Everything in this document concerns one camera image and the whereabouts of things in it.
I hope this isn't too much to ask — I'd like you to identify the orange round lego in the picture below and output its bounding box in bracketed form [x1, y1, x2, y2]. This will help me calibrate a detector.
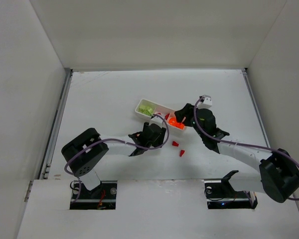
[168, 118, 179, 127]
[176, 123, 185, 130]

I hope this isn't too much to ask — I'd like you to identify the green lego block large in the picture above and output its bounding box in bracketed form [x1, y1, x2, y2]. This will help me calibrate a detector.
[138, 105, 147, 113]

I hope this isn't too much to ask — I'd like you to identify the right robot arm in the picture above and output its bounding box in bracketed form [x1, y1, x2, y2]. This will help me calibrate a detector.
[175, 104, 299, 203]

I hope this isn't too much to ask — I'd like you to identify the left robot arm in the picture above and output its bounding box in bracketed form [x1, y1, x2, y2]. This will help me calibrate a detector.
[61, 122, 169, 191]

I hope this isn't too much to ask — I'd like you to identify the red lego slope piece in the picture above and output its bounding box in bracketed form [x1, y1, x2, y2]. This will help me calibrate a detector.
[172, 141, 179, 147]

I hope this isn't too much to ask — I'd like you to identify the white three-compartment tray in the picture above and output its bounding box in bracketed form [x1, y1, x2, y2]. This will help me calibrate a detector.
[135, 99, 187, 135]

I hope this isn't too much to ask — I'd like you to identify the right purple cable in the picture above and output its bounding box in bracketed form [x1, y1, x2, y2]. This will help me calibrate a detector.
[193, 97, 299, 201]

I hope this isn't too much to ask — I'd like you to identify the purple cable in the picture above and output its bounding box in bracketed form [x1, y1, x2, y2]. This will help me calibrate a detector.
[193, 97, 299, 201]
[65, 114, 170, 204]

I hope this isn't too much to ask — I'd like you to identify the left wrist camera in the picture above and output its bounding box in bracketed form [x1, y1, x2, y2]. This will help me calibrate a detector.
[149, 116, 163, 125]

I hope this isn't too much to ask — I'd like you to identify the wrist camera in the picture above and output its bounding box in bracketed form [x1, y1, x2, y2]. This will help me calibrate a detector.
[149, 116, 163, 125]
[197, 95, 212, 109]

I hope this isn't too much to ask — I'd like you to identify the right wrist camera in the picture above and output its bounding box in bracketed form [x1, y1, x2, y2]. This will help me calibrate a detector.
[197, 95, 212, 109]

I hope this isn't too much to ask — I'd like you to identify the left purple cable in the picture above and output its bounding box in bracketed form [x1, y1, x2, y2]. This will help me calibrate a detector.
[65, 114, 170, 204]

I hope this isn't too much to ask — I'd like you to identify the right metal rail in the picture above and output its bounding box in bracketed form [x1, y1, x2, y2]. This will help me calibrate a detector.
[241, 68, 271, 147]

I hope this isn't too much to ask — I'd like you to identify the metal rail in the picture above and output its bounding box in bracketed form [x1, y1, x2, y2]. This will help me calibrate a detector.
[36, 68, 73, 180]
[241, 68, 271, 147]

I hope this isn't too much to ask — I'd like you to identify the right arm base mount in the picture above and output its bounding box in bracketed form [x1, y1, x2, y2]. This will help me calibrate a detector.
[204, 170, 258, 210]

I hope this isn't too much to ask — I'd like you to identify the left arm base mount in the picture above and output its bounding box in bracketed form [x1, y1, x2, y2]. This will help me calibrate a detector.
[70, 180, 118, 210]

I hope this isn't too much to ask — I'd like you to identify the left metal rail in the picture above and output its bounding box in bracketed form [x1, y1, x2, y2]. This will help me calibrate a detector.
[36, 68, 73, 180]

